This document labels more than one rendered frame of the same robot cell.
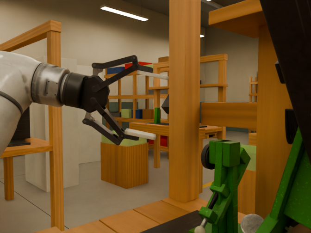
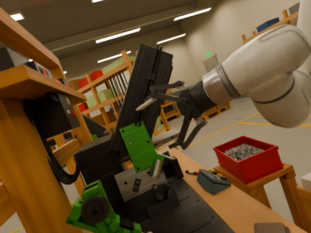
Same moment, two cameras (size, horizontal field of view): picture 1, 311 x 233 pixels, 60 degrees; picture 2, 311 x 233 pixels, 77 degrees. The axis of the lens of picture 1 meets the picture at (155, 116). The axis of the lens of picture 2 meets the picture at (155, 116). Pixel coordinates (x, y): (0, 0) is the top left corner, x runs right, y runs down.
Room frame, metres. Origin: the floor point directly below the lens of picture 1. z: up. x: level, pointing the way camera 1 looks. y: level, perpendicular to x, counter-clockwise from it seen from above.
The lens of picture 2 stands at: (1.09, 0.32, 1.35)
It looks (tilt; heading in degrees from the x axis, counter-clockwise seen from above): 5 degrees down; 211
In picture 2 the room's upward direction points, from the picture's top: 21 degrees counter-clockwise
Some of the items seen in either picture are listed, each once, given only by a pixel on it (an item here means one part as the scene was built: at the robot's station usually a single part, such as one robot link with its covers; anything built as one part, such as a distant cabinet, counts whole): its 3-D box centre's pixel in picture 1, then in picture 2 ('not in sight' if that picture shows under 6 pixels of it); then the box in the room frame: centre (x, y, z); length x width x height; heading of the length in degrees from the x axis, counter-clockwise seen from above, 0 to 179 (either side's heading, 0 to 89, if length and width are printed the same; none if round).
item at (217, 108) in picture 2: not in sight; (209, 105); (-6.05, -1.61, 0.37); 1.20 x 0.80 x 0.74; 143
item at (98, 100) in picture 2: not in sight; (113, 121); (-2.11, -2.64, 1.19); 2.30 x 0.55 x 2.39; 86
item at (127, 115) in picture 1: (139, 107); not in sight; (6.87, 0.40, 1.13); 2.48 x 0.54 x 2.27; 45
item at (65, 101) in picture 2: not in sight; (56, 115); (0.59, -0.43, 1.42); 0.17 x 0.12 x 0.15; 40
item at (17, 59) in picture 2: not in sight; (12, 68); (0.73, -0.32, 1.59); 0.15 x 0.07 x 0.07; 40
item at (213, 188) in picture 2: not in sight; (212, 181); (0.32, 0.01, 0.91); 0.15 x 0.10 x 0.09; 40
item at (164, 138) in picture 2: not in sight; (146, 146); (0.24, -0.32, 1.11); 0.39 x 0.16 x 0.03; 130
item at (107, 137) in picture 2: not in sight; (108, 170); (0.38, -0.52, 1.07); 0.30 x 0.18 x 0.34; 40
